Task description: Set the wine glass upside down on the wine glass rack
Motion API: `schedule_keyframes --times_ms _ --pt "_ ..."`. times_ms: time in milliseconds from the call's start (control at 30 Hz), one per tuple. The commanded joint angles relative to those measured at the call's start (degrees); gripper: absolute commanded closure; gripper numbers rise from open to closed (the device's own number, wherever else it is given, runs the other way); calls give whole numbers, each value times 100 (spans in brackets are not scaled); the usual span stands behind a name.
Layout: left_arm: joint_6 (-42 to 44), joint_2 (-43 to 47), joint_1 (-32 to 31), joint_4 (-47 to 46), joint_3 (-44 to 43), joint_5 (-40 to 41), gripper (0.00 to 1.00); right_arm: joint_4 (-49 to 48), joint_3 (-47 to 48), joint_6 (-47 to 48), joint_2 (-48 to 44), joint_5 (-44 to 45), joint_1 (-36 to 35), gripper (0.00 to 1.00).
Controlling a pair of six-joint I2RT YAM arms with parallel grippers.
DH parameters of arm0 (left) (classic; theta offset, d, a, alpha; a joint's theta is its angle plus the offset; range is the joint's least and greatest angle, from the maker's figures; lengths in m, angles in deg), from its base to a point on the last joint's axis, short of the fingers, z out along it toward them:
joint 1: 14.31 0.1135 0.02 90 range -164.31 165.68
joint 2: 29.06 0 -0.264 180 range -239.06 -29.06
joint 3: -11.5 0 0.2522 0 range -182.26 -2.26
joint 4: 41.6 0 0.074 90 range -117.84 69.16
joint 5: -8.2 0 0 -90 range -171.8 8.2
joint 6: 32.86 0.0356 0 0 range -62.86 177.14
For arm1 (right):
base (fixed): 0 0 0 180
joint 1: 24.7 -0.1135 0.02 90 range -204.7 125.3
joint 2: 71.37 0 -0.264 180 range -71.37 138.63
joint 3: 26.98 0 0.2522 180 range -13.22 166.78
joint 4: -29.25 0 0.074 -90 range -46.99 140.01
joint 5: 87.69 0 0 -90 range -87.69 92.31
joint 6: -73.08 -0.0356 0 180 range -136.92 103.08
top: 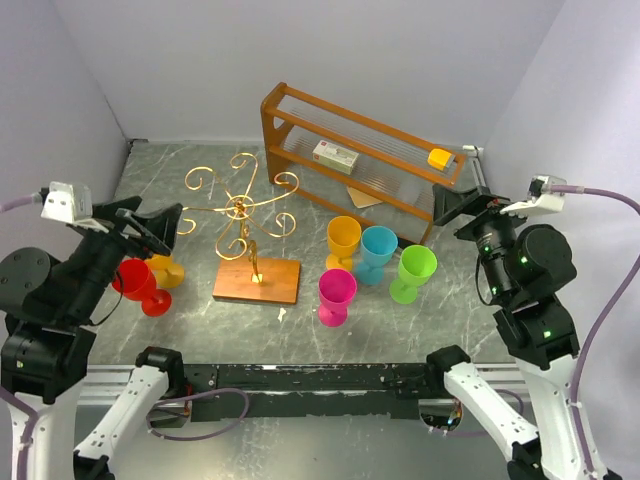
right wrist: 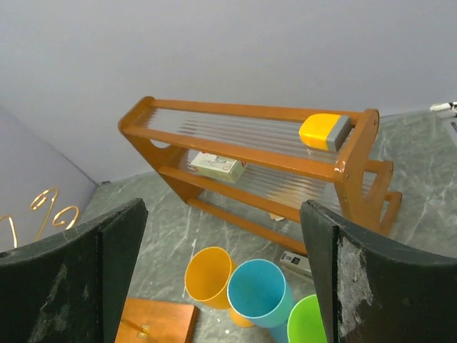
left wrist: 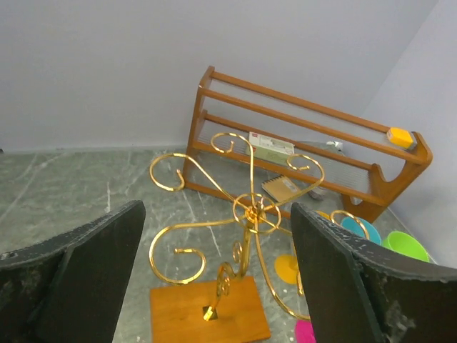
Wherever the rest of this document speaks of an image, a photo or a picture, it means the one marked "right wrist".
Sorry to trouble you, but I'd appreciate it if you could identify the gold wire glass rack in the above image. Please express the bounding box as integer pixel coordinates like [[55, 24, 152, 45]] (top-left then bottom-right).
[[1, 187, 81, 252]]

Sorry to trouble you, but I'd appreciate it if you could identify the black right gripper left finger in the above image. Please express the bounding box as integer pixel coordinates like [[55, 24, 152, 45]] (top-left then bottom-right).
[[1, 198, 149, 342]]

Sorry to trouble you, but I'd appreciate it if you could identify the yellow plastic wine glass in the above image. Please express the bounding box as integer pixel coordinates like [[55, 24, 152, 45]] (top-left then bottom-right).
[[184, 247, 254, 328]]

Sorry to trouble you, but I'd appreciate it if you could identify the wooden shelf rack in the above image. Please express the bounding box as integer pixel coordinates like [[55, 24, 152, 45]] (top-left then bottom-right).
[[118, 96, 402, 254]]

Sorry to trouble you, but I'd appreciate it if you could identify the blue plastic wine glass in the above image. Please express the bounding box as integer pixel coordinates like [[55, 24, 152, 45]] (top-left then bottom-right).
[[227, 259, 296, 342]]

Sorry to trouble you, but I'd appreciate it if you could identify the yellow grey box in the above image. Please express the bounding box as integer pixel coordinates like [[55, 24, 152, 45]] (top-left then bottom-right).
[[298, 113, 352, 152]]

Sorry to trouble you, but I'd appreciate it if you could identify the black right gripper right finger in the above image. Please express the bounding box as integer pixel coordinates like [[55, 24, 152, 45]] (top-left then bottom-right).
[[299, 200, 456, 342]]

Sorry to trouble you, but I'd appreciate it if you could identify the green plastic wine glass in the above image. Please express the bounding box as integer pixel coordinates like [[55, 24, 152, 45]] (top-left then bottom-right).
[[287, 294, 327, 343]]

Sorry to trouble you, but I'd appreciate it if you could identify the wooden rack base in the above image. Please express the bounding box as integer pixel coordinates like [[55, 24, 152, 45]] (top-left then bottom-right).
[[116, 297, 199, 342]]

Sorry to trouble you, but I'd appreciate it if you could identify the small white card box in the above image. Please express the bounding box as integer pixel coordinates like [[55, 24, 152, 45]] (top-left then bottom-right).
[[190, 151, 247, 183]]

